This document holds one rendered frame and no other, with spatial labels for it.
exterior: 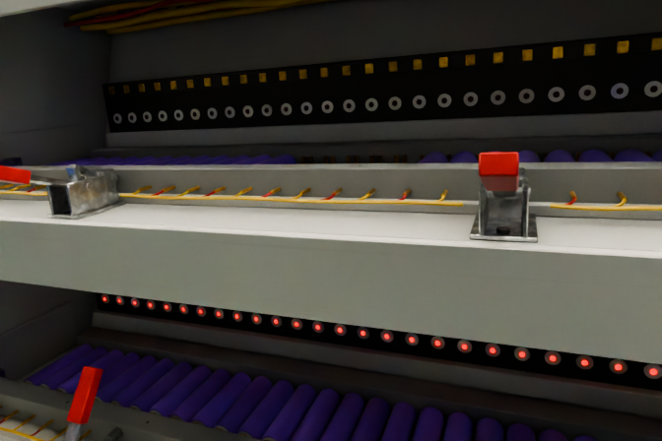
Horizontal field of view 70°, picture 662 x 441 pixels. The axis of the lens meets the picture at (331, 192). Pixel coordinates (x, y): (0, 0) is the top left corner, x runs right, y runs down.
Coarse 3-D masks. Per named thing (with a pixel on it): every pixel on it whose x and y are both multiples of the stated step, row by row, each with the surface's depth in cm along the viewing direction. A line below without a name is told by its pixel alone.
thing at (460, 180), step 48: (0, 192) 37; (144, 192) 34; (192, 192) 32; (240, 192) 29; (288, 192) 29; (336, 192) 27; (384, 192) 27; (432, 192) 26; (576, 192) 23; (624, 192) 23
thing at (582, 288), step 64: (64, 128) 50; (256, 128) 45; (320, 128) 42; (384, 128) 40; (448, 128) 38; (512, 128) 36; (576, 128) 35; (640, 128) 33; (0, 256) 32; (64, 256) 30; (128, 256) 28; (192, 256) 26; (256, 256) 24; (320, 256) 23; (384, 256) 22; (448, 256) 21; (512, 256) 20; (576, 256) 19; (640, 256) 18; (320, 320) 24; (384, 320) 23; (448, 320) 21; (512, 320) 20; (576, 320) 19; (640, 320) 18
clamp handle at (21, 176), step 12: (0, 168) 26; (12, 168) 27; (72, 168) 31; (0, 180) 26; (12, 180) 27; (24, 180) 27; (36, 180) 28; (48, 180) 29; (60, 180) 30; (72, 180) 31
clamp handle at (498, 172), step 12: (480, 156) 15; (492, 156) 15; (504, 156) 15; (516, 156) 15; (480, 168) 15; (492, 168) 15; (504, 168) 15; (516, 168) 15; (492, 180) 16; (504, 180) 15; (516, 180) 15; (492, 192) 20; (504, 192) 20
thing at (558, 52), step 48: (480, 48) 37; (528, 48) 35; (576, 48) 34; (624, 48) 33; (144, 96) 49; (192, 96) 47; (240, 96) 45; (288, 96) 43; (336, 96) 42; (384, 96) 40; (432, 96) 39; (480, 96) 37; (576, 96) 35
